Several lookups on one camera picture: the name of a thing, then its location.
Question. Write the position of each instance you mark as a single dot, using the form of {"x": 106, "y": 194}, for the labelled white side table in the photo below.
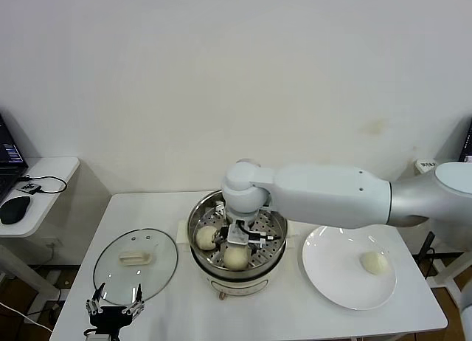
{"x": 424, "y": 171}

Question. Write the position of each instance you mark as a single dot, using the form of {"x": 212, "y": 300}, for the white steamed baozi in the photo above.
{"x": 236, "y": 259}
{"x": 206, "y": 238}
{"x": 374, "y": 263}

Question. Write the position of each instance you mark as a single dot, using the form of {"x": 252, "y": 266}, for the white round plate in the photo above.
{"x": 332, "y": 267}

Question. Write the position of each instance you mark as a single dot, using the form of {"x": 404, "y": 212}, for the black computer mouse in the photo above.
{"x": 14, "y": 210}

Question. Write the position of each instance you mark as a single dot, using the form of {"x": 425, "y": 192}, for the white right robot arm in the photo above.
{"x": 324, "y": 193}

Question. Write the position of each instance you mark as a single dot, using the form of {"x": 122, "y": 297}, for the stainless steel steamer basket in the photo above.
{"x": 274, "y": 241}

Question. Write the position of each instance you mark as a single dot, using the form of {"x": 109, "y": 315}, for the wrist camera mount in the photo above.
{"x": 236, "y": 237}
{"x": 97, "y": 336}

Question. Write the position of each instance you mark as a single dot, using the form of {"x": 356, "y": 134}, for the glass pot lid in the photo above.
{"x": 134, "y": 259}

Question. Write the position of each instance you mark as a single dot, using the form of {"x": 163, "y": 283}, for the black laptop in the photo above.
{"x": 467, "y": 141}
{"x": 7, "y": 164}

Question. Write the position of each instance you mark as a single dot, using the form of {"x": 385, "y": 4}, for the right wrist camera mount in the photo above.
{"x": 236, "y": 237}

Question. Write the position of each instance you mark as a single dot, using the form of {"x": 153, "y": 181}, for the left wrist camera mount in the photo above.
{"x": 97, "y": 336}

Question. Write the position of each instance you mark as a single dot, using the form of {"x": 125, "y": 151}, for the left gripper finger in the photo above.
{"x": 135, "y": 305}
{"x": 96, "y": 300}

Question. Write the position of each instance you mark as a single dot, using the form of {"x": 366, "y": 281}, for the white wall outlet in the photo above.
{"x": 51, "y": 242}

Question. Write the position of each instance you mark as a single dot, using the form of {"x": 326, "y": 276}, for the cream electric cooking pot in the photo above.
{"x": 239, "y": 283}

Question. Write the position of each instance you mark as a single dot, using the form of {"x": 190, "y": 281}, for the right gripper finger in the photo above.
{"x": 222, "y": 235}
{"x": 253, "y": 249}

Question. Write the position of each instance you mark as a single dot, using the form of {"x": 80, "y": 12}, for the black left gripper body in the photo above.
{"x": 110, "y": 317}

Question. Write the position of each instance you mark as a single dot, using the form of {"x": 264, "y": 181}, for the small black usb hub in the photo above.
{"x": 29, "y": 188}

